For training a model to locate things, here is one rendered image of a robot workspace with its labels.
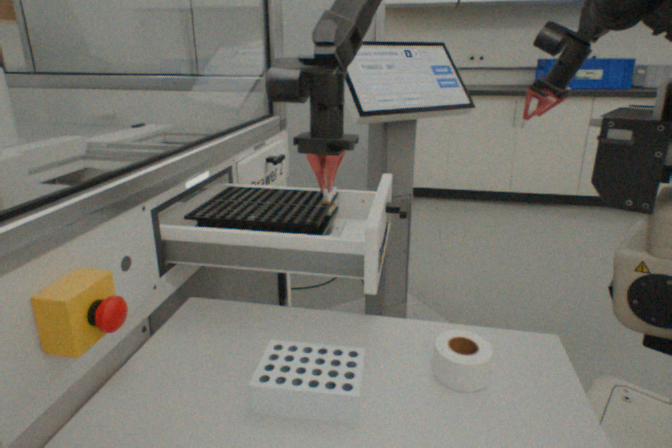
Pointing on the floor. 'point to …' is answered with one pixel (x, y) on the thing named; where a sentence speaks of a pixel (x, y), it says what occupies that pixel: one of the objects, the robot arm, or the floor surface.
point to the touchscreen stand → (380, 303)
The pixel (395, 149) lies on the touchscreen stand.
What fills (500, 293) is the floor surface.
